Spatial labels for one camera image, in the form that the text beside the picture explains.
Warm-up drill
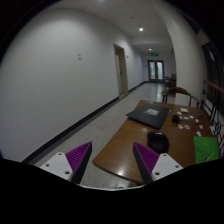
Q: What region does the distant wooden chair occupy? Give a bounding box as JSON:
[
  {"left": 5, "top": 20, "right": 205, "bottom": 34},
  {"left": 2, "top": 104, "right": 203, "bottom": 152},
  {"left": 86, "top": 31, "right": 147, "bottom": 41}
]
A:
[{"left": 164, "top": 74, "right": 176, "bottom": 89}]

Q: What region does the glass double door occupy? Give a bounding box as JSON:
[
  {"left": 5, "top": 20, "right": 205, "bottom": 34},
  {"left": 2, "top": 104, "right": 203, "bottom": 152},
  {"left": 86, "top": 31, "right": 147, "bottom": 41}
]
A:
[{"left": 148, "top": 60, "right": 164, "bottom": 83}]

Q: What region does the green mouse pad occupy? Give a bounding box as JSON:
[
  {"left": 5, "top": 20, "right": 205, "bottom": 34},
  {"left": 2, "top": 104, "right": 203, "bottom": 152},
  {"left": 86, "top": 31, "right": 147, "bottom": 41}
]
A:
[{"left": 193, "top": 136, "right": 219, "bottom": 164}]

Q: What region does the white small box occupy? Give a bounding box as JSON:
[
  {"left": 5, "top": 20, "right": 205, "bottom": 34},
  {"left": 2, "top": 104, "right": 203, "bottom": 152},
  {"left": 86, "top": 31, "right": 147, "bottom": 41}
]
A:
[{"left": 180, "top": 108, "right": 188, "bottom": 113}]

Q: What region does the wooden side door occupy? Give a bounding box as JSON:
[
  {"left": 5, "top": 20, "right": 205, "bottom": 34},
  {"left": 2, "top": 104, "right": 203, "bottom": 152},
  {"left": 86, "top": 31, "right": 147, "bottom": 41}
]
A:
[{"left": 114, "top": 45, "right": 128, "bottom": 95}]

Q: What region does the black closed laptop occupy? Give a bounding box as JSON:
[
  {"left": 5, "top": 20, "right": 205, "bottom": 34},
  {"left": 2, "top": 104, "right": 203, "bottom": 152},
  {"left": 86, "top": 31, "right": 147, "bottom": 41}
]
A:
[{"left": 127, "top": 103, "right": 170, "bottom": 130}]

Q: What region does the black computer mouse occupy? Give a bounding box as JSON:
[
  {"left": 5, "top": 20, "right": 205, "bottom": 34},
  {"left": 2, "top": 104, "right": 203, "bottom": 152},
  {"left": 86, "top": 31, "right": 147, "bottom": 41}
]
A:
[{"left": 147, "top": 131, "right": 169, "bottom": 154}]

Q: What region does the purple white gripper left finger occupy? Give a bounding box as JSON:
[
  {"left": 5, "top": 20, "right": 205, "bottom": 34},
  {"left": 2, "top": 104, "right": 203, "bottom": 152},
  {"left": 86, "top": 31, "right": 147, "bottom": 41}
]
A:
[{"left": 41, "top": 142, "right": 92, "bottom": 184}]

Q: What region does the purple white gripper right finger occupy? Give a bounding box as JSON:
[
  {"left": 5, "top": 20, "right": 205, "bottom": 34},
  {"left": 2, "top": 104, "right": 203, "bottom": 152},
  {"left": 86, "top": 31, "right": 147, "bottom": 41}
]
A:
[{"left": 133, "top": 142, "right": 182, "bottom": 184}]

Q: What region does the small black round object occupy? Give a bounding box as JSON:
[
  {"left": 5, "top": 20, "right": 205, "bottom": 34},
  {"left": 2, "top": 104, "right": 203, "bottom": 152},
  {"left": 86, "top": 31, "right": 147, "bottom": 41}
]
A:
[{"left": 172, "top": 115, "right": 180, "bottom": 123}]

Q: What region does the brown wooden chair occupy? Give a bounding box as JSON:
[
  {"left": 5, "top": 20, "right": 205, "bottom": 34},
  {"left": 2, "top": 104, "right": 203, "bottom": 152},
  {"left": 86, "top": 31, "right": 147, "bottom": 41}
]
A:
[{"left": 161, "top": 87, "right": 200, "bottom": 108}]

